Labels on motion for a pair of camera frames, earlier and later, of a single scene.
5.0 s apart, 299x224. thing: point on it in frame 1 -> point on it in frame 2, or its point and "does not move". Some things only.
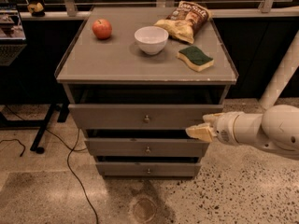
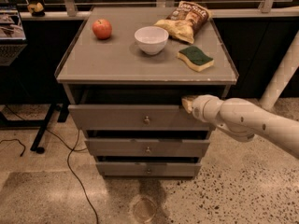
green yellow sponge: (195, 58) does not move
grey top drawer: (138, 117) does not move
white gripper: (224, 128) -> (201, 107)
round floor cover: (145, 210) does not move
